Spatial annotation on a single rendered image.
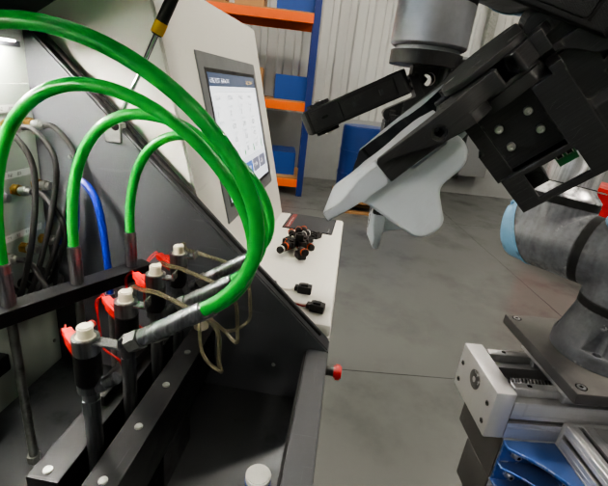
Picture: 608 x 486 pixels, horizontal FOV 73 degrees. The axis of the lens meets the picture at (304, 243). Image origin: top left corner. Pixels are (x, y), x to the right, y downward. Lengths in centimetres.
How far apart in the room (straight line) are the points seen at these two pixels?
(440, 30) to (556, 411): 61
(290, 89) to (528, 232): 497
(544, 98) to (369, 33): 671
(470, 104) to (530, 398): 63
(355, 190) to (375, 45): 667
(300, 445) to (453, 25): 53
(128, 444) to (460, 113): 51
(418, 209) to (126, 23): 63
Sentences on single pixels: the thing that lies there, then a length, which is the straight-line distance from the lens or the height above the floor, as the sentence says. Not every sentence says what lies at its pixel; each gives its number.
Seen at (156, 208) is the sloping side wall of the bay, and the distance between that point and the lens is 76.
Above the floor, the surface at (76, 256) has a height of 115.
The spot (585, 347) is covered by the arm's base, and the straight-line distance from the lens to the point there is 80.
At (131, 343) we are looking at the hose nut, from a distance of 46.
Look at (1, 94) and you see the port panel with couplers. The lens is 79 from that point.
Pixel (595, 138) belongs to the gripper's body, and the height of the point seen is 140.
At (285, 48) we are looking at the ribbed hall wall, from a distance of 681.
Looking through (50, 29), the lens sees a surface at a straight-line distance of 41.
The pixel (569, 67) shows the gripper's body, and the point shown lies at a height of 143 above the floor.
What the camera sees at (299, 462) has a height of 95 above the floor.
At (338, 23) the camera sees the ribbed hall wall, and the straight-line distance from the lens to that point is 688.
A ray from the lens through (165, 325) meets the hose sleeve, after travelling 43.
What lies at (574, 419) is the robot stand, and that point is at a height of 95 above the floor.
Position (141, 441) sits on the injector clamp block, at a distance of 59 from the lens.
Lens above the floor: 140
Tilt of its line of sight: 21 degrees down
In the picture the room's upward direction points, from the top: 7 degrees clockwise
